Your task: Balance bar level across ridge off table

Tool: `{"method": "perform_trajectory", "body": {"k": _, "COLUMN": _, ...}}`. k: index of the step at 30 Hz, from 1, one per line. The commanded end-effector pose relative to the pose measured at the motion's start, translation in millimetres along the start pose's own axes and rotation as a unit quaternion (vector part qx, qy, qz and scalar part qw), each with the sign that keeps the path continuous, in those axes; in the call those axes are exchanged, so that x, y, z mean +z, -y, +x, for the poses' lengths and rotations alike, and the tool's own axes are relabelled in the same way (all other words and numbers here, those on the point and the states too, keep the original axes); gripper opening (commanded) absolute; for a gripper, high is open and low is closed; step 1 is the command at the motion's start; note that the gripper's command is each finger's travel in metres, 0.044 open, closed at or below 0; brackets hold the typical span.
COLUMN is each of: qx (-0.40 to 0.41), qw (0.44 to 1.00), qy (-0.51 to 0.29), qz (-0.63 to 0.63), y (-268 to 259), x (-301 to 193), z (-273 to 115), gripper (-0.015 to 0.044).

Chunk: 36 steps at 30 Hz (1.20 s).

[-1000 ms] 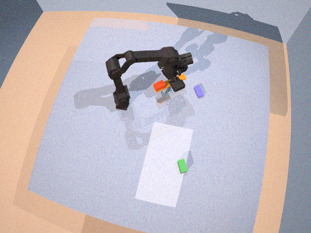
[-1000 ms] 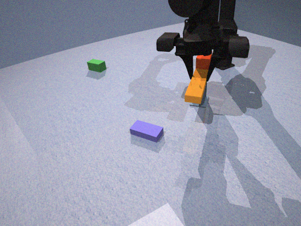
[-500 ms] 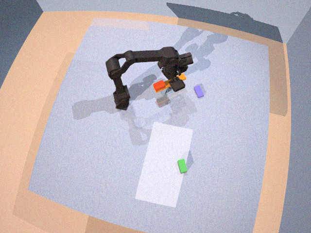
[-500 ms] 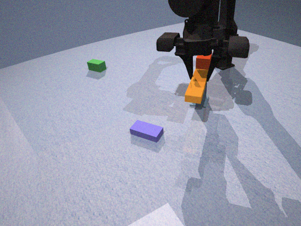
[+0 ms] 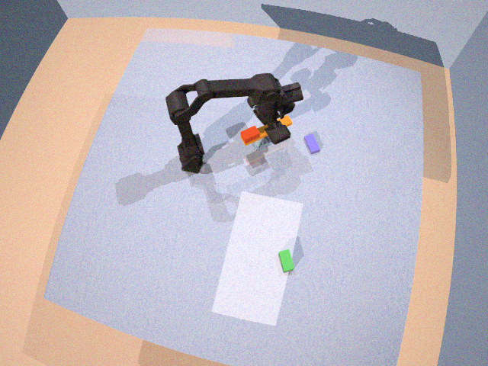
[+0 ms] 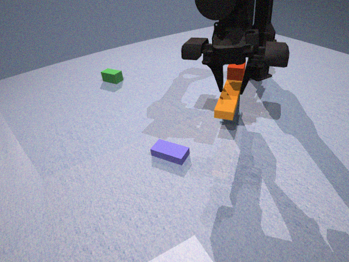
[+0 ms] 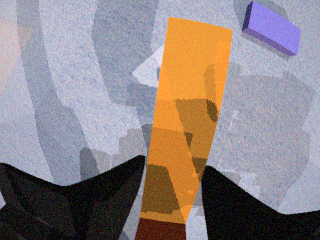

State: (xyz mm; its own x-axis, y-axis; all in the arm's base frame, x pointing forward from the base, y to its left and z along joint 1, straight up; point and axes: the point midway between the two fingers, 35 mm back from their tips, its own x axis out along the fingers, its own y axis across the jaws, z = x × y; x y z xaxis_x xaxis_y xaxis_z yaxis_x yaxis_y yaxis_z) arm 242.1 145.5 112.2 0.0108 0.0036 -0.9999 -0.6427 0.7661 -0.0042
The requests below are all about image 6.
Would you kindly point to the purple rectangular block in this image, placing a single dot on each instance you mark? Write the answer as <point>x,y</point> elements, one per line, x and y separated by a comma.
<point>170,151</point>

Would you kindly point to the orange bar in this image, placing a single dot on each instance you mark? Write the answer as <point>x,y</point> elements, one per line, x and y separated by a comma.
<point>226,105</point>

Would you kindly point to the green block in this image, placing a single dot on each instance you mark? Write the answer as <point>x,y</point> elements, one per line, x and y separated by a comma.
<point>112,76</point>

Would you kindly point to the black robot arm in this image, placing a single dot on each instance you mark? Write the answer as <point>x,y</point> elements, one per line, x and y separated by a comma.
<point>231,44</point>

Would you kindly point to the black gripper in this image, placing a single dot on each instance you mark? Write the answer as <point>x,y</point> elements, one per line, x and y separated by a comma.
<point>275,54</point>

